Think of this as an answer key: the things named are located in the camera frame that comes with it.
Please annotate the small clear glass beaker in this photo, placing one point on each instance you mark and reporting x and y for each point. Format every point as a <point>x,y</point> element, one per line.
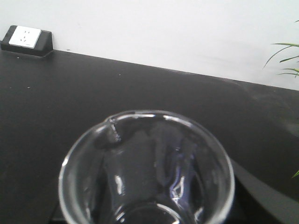
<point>146,167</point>

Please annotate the green plant leaves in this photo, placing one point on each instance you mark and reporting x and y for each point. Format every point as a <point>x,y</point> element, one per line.
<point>287,53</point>

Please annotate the black base white power socket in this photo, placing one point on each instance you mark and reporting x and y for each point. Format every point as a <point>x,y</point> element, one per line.
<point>26,40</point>

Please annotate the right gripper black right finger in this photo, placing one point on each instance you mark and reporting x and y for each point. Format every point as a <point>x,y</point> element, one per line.
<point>261,203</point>

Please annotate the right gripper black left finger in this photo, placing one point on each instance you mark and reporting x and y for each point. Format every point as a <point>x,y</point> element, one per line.
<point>57,214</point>

